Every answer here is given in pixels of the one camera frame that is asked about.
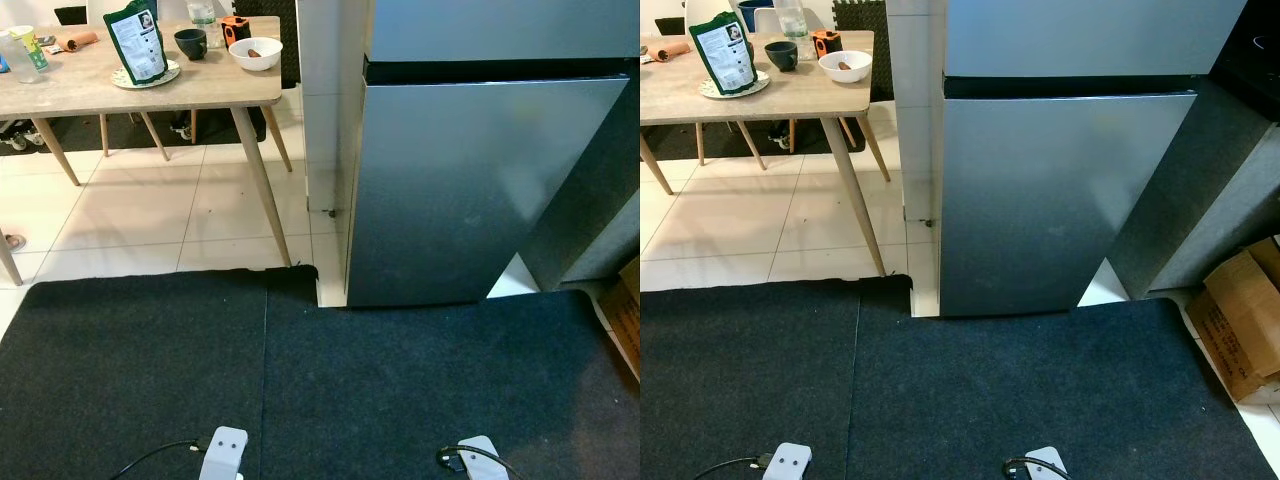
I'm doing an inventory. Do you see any white bowl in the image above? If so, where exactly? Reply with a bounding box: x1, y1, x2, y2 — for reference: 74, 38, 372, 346
229, 37, 284, 72
818, 50, 873, 84

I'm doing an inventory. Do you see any yellow noodle cup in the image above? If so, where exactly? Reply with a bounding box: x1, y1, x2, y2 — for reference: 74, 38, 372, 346
8, 25, 49, 73

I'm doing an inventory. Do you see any silver fridge door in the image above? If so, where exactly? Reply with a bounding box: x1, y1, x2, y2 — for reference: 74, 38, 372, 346
938, 90, 1199, 319
345, 78, 633, 308

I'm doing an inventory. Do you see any silver fridge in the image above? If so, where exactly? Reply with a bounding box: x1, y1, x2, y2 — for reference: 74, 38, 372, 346
938, 0, 1280, 319
345, 0, 641, 308

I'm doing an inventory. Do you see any grey kitchen counter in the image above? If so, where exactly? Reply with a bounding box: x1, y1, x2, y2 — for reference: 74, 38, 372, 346
560, 195, 641, 293
1150, 125, 1280, 298

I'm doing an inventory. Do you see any brown cardboard box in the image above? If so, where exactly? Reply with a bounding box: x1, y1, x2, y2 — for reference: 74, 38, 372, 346
1185, 238, 1280, 403
598, 255, 641, 383

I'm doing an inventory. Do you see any floral round plate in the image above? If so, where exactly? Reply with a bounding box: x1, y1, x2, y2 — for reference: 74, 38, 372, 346
111, 58, 182, 91
698, 68, 771, 99

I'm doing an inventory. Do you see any green and white pouch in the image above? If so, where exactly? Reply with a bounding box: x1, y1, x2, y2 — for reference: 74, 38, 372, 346
103, 0, 169, 86
688, 12, 758, 96

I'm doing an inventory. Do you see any light wooden dining table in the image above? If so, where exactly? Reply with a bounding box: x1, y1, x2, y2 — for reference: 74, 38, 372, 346
0, 15, 294, 288
640, 28, 893, 279

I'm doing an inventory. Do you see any tall clear plastic bottle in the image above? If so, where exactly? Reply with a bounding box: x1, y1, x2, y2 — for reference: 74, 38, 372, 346
778, 0, 813, 61
187, 0, 219, 49

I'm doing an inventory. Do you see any white tiled pillar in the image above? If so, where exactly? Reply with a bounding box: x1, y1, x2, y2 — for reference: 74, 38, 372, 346
885, 0, 949, 316
297, 0, 373, 306

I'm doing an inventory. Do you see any black foam mat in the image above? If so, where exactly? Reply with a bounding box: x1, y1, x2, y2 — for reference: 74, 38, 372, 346
835, 0, 893, 101
235, 0, 301, 89

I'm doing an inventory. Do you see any dark floor carpet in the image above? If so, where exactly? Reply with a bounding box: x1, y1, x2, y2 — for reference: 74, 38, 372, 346
0, 265, 641, 480
640, 275, 1280, 480

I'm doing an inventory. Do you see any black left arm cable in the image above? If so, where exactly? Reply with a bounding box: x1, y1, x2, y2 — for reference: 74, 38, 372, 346
692, 455, 769, 480
108, 440, 206, 479

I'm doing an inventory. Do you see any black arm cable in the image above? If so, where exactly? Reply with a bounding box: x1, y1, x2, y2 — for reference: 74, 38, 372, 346
437, 446, 526, 480
108, 440, 206, 479
1003, 457, 1076, 480
692, 455, 769, 480

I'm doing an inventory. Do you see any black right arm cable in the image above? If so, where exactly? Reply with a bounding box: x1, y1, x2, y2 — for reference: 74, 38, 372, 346
437, 446, 526, 480
1003, 457, 1076, 480

